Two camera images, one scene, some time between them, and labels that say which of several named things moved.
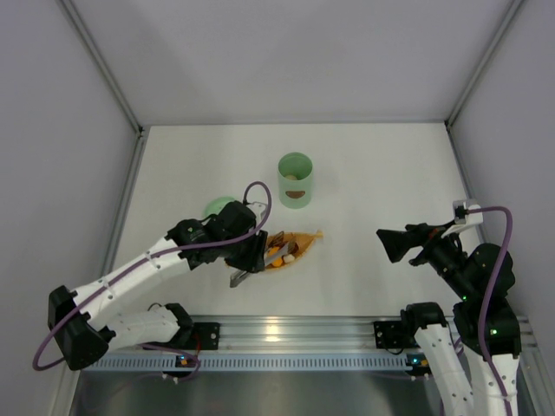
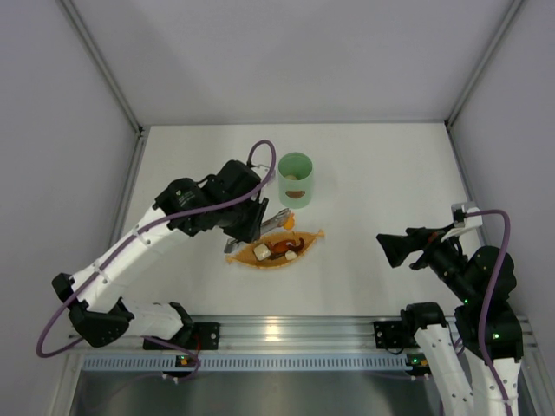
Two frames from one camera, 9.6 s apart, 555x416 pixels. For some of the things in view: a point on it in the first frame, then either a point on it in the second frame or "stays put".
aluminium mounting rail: x=312 y=334 stays put
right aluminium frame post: x=513 y=9 stays put
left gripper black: x=250 y=252 → x=257 y=220
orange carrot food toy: x=278 y=262 → x=290 y=222
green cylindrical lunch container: x=295 y=172 stays put
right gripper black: x=410 y=239 stays put
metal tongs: x=272 y=251 → x=276 y=221
